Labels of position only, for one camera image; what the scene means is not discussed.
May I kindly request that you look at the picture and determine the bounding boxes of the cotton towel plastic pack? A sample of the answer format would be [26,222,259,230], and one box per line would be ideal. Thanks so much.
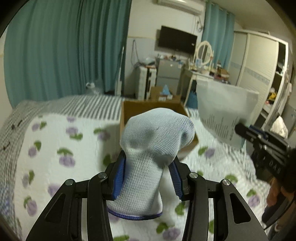
[196,80,259,150]

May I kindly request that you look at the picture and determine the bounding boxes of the light blue sock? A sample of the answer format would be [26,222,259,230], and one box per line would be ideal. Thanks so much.
[106,107,195,220]

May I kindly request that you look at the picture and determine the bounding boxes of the right hand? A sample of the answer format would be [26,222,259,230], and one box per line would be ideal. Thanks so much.
[266,177,293,207]

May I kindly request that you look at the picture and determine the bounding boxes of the white wardrobe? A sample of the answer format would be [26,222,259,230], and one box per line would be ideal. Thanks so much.
[228,30,292,130]

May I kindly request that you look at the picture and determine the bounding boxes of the blue laundry basket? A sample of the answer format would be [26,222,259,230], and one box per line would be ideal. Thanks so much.
[186,90,198,109]

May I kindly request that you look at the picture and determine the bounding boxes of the white dressing table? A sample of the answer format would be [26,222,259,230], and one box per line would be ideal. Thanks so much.
[180,68,230,106]

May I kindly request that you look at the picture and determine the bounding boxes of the white oval vanity mirror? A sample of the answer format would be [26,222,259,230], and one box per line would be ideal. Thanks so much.
[194,41,213,68]

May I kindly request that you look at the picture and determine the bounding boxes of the brown cardboard box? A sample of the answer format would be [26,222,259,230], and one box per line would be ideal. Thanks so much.
[120,100,199,159]

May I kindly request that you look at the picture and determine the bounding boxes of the open cardboard floor box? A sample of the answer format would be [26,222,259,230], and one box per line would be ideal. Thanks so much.
[149,86,181,102]

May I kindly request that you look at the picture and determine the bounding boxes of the clear water jug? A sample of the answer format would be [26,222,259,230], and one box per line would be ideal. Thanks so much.
[86,82,104,95]

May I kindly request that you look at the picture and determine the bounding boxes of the silver small refrigerator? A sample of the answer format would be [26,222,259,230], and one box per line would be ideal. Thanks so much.
[156,59,182,95]

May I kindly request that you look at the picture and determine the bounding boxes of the teal right curtain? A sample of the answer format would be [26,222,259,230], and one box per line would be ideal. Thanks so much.
[202,1,235,69]

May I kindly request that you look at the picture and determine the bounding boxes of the white suitcase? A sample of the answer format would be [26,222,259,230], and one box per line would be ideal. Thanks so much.
[135,66,157,101]

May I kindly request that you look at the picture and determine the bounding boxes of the white air conditioner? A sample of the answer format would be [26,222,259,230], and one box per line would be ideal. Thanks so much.
[157,0,205,15]

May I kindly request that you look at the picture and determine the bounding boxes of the teal window curtain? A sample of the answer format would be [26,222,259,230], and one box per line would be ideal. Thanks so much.
[4,1,132,108]

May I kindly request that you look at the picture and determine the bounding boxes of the black wall television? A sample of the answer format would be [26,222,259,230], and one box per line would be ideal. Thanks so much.
[158,26,197,54]

